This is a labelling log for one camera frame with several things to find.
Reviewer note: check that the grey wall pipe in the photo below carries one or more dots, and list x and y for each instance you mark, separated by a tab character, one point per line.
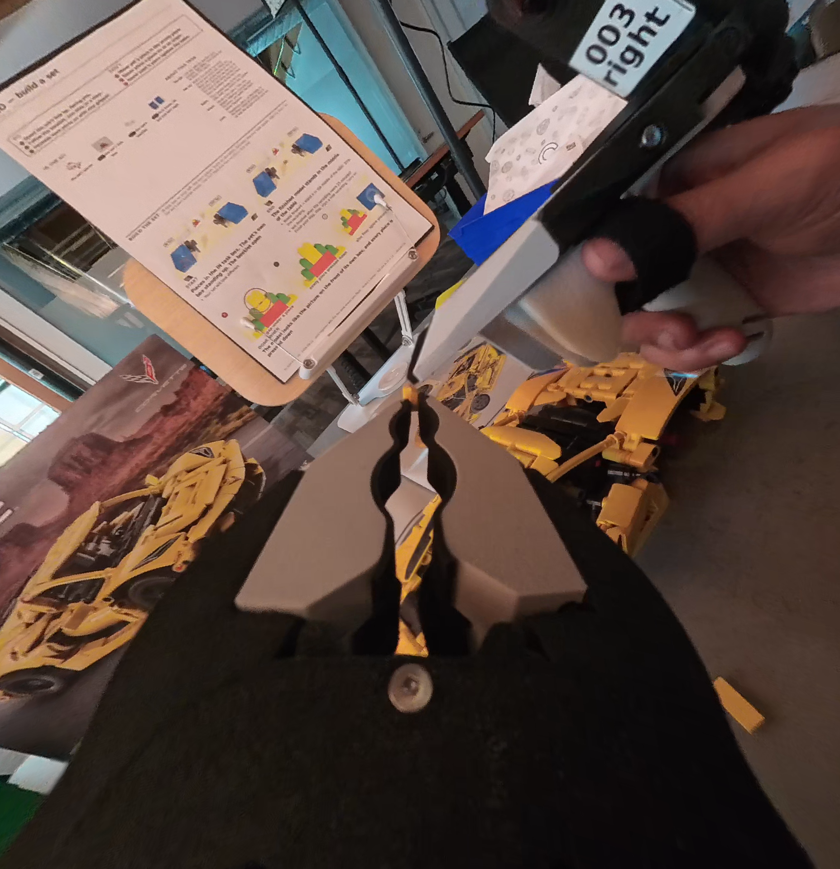
433	102

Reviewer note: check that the green plastic bin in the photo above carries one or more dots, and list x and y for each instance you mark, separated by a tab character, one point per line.
9	821

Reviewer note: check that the model car set box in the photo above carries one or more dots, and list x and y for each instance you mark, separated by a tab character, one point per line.
87	475

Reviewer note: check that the yellow paper strip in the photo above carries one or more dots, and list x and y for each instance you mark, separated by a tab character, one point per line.
450	295

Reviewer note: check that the grey desk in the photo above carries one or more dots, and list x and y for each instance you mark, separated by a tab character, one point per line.
766	543

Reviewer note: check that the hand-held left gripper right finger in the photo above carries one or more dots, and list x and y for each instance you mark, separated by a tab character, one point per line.
515	543

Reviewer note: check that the white patterned paper bag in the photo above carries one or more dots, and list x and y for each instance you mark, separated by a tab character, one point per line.
542	142

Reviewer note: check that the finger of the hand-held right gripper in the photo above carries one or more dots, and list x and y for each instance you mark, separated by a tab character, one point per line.
488	285

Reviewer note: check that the blue plastic bin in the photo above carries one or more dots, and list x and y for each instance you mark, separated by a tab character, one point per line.
508	217

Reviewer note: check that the person's right hand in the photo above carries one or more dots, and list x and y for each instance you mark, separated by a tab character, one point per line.
786	217

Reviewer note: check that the yellow small plate brick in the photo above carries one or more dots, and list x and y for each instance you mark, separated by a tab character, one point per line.
409	395

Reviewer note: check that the open instruction booklet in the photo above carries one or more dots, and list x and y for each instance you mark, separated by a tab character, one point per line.
420	482

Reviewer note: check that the yellow hollow slope brick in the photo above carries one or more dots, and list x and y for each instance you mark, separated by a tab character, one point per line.
737	706

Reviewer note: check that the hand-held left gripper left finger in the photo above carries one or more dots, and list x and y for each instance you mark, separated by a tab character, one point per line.
304	543

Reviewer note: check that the wooden instruction board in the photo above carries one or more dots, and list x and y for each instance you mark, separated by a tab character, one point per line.
189	170

